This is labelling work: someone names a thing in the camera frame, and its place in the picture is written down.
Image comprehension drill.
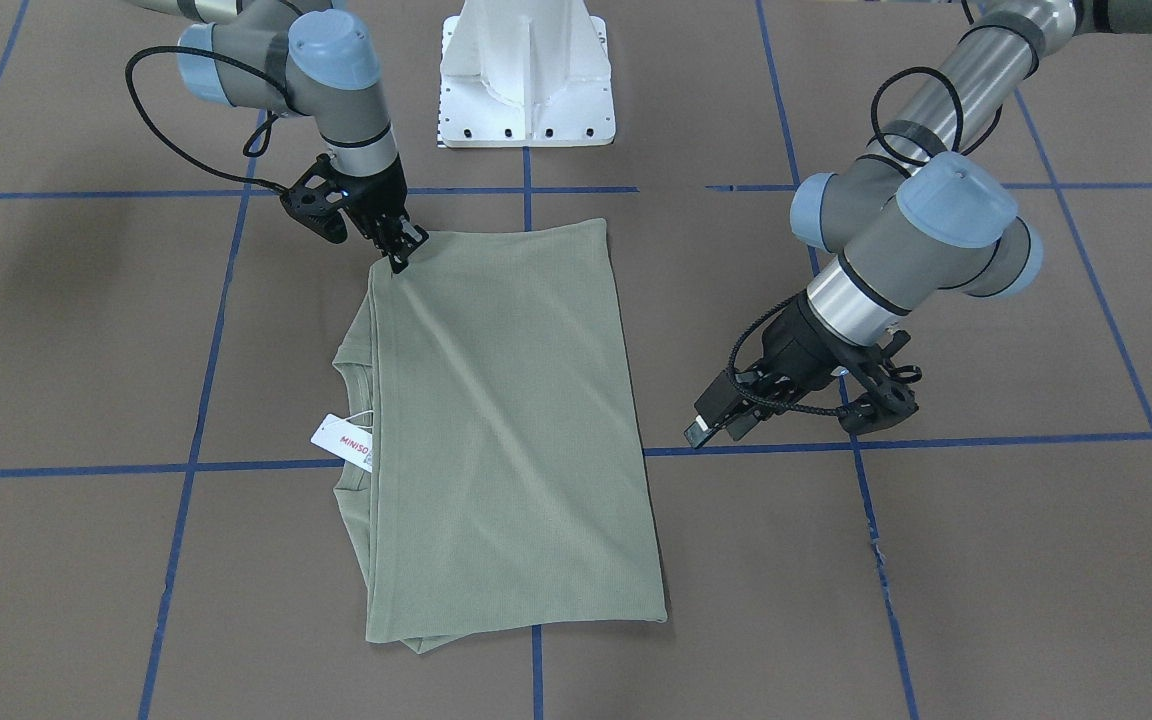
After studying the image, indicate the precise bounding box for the white pedestal column base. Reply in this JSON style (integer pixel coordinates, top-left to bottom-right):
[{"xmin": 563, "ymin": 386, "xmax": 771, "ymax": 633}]
[{"xmin": 438, "ymin": 1, "xmax": 617, "ymax": 149}]

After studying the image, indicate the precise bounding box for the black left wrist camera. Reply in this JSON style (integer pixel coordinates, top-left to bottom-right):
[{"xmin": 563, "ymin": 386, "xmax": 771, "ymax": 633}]
[{"xmin": 832, "ymin": 329, "xmax": 923, "ymax": 435}]

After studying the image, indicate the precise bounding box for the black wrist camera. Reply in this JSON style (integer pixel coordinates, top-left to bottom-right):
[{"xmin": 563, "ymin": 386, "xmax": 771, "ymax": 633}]
[
  {"xmin": 832, "ymin": 329, "xmax": 923, "ymax": 435},
  {"xmin": 278, "ymin": 152, "xmax": 348, "ymax": 243}
]

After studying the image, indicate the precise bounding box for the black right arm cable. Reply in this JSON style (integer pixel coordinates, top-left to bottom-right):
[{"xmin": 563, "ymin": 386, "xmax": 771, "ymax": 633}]
[{"xmin": 124, "ymin": 45, "xmax": 302, "ymax": 196}]

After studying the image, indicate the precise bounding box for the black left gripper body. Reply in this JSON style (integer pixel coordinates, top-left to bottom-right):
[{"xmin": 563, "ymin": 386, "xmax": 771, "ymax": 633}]
[{"xmin": 736, "ymin": 291, "xmax": 861, "ymax": 406}]

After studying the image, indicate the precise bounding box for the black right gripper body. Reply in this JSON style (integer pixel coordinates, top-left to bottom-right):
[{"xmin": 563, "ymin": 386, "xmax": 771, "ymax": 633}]
[{"xmin": 338, "ymin": 160, "xmax": 410, "ymax": 241}]

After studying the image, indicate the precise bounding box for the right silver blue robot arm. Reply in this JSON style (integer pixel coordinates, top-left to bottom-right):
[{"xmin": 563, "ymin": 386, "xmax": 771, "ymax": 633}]
[{"xmin": 124, "ymin": 1, "xmax": 429, "ymax": 273}]

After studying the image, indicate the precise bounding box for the olive green long-sleeve shirt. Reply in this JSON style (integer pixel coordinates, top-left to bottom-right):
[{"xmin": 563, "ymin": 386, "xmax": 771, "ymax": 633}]
[{"xmin": 333, "ymin": 218, "xmax": 668, "ymax": 653}]

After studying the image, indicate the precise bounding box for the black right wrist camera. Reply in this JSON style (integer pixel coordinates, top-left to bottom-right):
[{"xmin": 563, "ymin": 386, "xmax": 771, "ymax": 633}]
[{"xmin": 278, "ymin": 152, "xmax": 348, "ymax": 243}]

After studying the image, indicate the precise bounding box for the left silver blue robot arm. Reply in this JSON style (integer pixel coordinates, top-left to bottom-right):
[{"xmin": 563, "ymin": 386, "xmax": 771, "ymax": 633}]
[{"xmin": 685, "ymin": 1, "xmax": 1152, "ymax": 448}]

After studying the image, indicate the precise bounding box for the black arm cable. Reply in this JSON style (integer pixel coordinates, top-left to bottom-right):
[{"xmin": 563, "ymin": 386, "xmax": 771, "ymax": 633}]
[
  {"xmin": 124, "ymin": 45, "xmax": 302, "ymax": 196},
  {"xmin": 726, "ymin": 65, "xmax": 1002, "ymax": 420}
]

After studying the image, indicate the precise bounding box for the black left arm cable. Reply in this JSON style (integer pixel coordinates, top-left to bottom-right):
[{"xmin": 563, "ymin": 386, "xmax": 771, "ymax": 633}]
[{"xmin": 726, "ymin": 65, "xmax": 1002, "ymax": 420}]

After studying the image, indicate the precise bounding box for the white Miniso hang tag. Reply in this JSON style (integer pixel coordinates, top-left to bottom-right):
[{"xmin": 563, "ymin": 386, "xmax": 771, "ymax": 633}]
[{"xmin": 310, "ymin": 410, "xmax": 374, "ymax": 471}]

